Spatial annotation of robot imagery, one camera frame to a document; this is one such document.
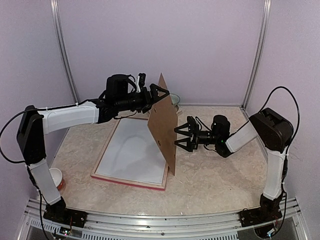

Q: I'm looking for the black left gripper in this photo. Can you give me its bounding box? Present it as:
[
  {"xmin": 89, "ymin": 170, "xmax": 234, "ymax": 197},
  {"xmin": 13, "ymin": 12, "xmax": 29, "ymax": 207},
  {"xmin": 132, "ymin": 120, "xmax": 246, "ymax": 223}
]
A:
[{"xmin": 116, "ymin": 83, "xmax": 170, "ymax": 114}]

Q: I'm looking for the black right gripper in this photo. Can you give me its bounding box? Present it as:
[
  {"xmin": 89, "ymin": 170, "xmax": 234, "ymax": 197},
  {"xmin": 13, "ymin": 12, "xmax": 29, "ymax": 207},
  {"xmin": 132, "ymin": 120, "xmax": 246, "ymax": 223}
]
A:
[{"xmin": 174, "ymin": 121, "xmax": 220, "ymax": 152}]

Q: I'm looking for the brown backing board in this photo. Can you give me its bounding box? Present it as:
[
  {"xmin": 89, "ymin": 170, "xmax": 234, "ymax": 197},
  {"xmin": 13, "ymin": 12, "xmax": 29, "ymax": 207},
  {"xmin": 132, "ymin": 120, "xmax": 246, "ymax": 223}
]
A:
[{"xmin": 146, "ymin": 72, "xmax": 179, "ymax": 176}]

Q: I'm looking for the wooden picture frame red edge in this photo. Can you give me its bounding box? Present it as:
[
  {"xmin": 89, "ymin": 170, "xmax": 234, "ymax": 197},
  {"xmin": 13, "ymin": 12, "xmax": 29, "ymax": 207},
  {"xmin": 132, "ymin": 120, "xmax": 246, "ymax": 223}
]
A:
[{"xmin": 90, "ymin": 118, "xmax": 170, "ymax": 192}]

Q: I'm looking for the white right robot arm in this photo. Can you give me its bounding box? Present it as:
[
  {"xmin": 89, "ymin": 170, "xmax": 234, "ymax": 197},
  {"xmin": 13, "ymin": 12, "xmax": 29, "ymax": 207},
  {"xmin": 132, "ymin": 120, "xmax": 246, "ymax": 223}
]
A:
[{"xmin": 174, "ymin": 107, "xmax": 294, "ymax": 222}]

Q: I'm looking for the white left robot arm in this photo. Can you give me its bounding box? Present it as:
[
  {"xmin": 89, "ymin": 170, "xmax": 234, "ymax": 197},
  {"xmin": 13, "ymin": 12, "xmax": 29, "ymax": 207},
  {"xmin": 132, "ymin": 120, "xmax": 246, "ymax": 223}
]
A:
[{"xmin": 16, "ymin": 73, "xmax": 170, "ymax": 223}]

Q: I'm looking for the green ceramic bowl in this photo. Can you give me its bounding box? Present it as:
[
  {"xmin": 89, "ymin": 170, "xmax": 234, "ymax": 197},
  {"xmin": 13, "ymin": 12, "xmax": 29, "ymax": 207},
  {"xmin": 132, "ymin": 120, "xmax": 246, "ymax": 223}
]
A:
[{"xmin": 170, "ymin": 93, "xmax": 181, "ymax": 107}]

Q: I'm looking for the white bowl orange outside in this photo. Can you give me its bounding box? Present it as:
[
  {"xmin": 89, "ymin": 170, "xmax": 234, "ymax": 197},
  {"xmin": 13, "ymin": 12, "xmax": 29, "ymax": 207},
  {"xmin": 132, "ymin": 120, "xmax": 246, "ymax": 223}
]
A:
[{"xmin": 49, "ymin": 167, "xmax": 65, "ymax": 191}]

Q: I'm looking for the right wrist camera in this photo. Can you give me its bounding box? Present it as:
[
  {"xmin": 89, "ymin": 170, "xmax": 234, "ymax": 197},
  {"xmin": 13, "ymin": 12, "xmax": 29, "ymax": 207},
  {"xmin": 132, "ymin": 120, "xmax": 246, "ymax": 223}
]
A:
[{"xmin": 187, "ymin": 116, "xmax": 202, "ymax": 132}]

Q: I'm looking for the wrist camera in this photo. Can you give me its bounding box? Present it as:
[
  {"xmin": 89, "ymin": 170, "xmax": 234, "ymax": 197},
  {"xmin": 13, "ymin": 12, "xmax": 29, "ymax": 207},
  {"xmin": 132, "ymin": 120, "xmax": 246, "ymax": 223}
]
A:
[
  {"xmin": 187, "ymin": 116, "xmax": 202, "ymax": 132},
  {"xmin": 134, "ymin": 73, "xmax": 146, "ymax": 93}
]

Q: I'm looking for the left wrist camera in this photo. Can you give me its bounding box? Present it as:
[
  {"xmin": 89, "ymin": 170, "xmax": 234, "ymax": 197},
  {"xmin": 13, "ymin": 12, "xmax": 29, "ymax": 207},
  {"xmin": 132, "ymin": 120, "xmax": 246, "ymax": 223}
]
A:
[{"xmin": 134, "ymin": 73, "xmax": 146, "ymax": 93}]

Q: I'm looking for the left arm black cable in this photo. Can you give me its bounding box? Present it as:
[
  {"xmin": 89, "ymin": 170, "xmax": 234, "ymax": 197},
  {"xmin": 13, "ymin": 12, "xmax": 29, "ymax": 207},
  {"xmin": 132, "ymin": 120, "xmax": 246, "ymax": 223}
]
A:
[{"xmin": 0, "ymin": 102, "xmax": 81, "ymax": 165}]

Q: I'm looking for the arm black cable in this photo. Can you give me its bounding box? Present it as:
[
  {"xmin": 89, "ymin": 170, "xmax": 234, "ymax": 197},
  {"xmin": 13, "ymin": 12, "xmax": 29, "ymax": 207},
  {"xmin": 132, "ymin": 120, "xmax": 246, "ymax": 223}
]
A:
[
  {"xmin": 0, "ymin": 102, "xmax": 81, "ymax": 165},
  {"xmin": 258, "ymin": 86, "xmax": 301, "ymax": 156}
]

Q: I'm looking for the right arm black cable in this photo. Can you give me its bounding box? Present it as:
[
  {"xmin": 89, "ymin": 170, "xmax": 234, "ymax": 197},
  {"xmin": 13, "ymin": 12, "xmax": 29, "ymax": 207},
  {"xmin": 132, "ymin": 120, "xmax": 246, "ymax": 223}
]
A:
[{"xmin": 258, "ymin": 86, "xmax": 301, "ymax": 156}]

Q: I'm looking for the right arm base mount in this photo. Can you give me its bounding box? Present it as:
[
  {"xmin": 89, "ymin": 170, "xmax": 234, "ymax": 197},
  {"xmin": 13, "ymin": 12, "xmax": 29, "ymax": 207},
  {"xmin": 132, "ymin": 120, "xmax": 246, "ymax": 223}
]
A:
[{"xmin": 239, "ymin": 193, "xmax": 284, "ymax": 227}]

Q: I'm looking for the left aluminium corner post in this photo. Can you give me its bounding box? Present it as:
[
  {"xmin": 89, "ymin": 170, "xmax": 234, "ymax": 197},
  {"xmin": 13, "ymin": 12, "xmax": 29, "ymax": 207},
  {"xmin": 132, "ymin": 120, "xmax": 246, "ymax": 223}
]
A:
[{"xmin": 49, "ymin": 0, "xmax": 80, "ymax": 103}]

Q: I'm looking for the aluminium corner post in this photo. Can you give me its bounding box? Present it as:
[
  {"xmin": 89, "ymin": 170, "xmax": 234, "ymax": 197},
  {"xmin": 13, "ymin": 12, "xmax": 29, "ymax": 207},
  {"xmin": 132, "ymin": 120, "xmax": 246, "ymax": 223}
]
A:
[
  {"xmin": 49, "ymin": 0, "xmax": 80, "ymax": 103},
  {"xmin": 241, "ymin": 0, "xmax": 272, "ymax": 111}
]

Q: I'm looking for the right aluminium corner post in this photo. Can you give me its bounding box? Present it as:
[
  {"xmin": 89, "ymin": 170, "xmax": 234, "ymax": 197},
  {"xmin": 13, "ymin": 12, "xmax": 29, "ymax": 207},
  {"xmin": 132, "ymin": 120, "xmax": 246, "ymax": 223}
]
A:
[{"xmin": 241, "ymin": 0, "xmax": 272, "ymax": 111}]

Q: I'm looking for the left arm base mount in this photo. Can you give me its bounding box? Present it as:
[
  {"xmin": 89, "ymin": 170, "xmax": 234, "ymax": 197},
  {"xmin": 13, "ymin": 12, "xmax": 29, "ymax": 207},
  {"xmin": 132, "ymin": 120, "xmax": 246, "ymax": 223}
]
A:
[{"xmin": 43, "ymin": 196, "xmax": 88, "ymax": 228}]

